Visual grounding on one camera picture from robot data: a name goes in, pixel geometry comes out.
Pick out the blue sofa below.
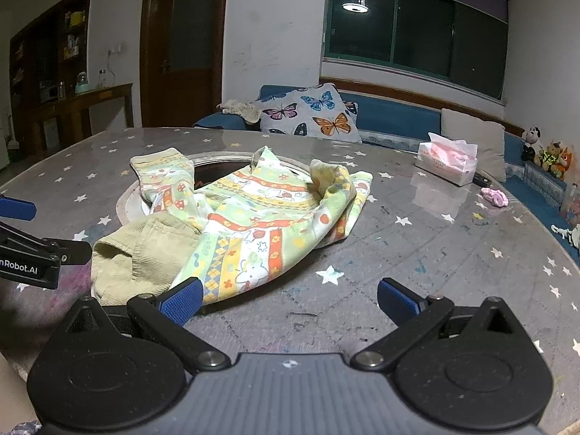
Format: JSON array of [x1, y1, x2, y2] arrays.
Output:
[[194, 84, 580, 266]]

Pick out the grey star-print tablecloth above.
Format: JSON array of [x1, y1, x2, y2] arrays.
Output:
[[0, 126, 580, 435]]

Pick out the beige pillow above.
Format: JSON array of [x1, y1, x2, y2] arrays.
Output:
[[440, 108, 507, 183]]

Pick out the pink tissue pack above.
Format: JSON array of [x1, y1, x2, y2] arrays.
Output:
[[416, 132, 480, 186]]

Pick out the patterned pastel children's shirt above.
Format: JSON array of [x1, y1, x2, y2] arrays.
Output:
[[130, 145, 374, 305]]

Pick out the pale crumpled cloth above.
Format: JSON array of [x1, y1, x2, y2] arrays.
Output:
[[217, 99, 262, 124]]

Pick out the yellow-green corduroy pants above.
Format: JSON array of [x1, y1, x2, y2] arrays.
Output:
[[91, 215, 203, 307]]

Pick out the dark wooden door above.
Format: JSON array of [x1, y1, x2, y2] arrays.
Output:
[[140, 0, 230, 128]]

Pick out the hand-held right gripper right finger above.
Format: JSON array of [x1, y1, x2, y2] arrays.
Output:
[[351, 277, 533, 372]]

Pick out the round built-in induction cooker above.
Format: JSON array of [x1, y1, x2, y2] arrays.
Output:
[[119, 150, 318, 227]]

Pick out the black and white plush toy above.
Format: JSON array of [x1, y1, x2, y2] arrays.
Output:
[[521, 126, 543, 162]]

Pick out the butterfly print pillow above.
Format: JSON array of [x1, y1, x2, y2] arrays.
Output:
[[258, 83, 363, 144]]

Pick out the orange plush toy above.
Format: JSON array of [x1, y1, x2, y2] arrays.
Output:
[[555, 145, 576, 180]]

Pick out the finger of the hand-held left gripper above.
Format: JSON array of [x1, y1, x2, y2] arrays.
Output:
[[0, 222, 93, 266], [0, 195, 37, 221]]

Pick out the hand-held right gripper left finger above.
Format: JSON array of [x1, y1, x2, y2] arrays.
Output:
[[59, 277, 232, 375]]

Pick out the green framed window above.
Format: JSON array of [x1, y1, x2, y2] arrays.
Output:
[[323, 0, 509, 100]]

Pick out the dark wooden shelf cabinet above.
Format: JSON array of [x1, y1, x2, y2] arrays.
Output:
[[9, 0, 94, 146]]

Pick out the wooden console table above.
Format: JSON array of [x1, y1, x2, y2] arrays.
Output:
[[34, 83, 134, 146]]

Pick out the pale plastic toy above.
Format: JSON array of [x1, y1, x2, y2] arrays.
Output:
[[550, 223, 580, 254]]

